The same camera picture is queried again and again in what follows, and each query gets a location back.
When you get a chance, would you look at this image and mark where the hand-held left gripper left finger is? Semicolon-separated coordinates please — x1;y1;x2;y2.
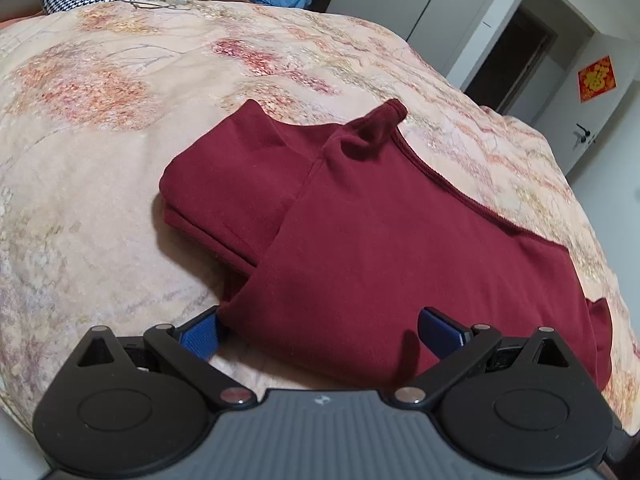
74;305;259;409

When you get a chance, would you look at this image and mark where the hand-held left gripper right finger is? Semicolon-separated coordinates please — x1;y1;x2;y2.
392;306;584;409

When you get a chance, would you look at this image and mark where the red diamond door decoration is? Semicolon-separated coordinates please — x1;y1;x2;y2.
578;55;620;104

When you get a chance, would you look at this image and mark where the dark red long-sleeve shirt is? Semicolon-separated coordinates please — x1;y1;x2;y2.
159;98;615;392

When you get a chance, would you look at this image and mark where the floral beige quilt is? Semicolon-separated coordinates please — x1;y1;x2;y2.
0;0;640;436

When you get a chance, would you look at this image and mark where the orange bed sheet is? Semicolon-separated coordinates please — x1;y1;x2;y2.
0;10;48;28

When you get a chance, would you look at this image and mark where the white door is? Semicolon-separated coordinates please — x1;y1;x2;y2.
531;31;638;177

